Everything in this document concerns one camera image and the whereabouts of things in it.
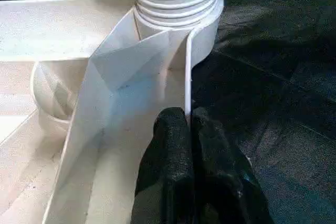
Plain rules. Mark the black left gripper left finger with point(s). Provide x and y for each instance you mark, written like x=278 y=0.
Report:
x=165 y=171

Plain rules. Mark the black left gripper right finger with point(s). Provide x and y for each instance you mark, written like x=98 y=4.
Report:
x=220 y=177

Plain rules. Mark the white plastic table top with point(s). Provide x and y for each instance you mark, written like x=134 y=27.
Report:
x=63 y=30

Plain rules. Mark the black work mat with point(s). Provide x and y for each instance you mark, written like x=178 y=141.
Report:
x=283 y=77

